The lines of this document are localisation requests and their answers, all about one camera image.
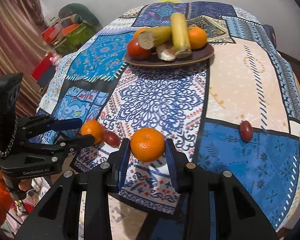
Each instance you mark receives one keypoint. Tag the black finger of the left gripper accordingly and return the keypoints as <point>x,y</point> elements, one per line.
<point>70,143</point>
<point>36,125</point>

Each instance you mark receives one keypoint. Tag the dark red grape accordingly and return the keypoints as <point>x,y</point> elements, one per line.
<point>245,131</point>
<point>111,139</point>

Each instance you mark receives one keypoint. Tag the person's left hand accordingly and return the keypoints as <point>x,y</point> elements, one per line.
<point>13,184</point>

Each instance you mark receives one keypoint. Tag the dark red grape right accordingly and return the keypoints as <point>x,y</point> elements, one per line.
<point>245,131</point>

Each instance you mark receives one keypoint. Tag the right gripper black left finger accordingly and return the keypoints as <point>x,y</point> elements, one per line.
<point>108,177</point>

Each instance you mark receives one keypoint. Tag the mandarin orange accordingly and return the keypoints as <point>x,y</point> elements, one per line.
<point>94,128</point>
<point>147,145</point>

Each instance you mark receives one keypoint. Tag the dark red grape left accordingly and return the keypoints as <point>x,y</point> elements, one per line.
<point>111,139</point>

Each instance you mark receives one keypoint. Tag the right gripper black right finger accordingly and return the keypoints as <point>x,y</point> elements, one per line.
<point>189,178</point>

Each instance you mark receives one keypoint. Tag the red box on floor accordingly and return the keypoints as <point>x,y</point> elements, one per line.
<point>44,71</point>

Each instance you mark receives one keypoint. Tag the yellow plush toy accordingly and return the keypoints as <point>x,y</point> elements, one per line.
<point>172,1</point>

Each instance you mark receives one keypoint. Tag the red tomato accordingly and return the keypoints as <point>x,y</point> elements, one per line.
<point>136,52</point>

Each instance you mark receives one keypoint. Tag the orange on plate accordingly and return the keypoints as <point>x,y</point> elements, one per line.
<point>197,37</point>
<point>143,31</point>

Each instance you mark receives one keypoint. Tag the orange on plate back left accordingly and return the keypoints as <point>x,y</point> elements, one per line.
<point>143,31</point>

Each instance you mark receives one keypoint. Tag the orange on plate right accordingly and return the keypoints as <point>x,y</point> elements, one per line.
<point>197,37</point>

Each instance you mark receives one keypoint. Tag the white garlic bulb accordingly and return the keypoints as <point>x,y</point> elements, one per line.
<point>166,52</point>

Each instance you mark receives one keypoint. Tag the dark green cushion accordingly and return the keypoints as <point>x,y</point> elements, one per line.
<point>80,10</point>

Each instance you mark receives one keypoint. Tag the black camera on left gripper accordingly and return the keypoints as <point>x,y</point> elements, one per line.
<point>10,85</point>

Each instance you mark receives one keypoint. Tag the striped pink curtain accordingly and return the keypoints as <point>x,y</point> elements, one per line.
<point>22,47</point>

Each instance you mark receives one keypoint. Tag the green storage box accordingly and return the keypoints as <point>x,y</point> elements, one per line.
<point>75,39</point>

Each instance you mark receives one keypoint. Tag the orange red items on box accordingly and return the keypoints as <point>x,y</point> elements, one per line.
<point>59,30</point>

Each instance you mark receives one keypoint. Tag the dark brown round plate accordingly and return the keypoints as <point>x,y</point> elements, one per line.
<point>197,56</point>

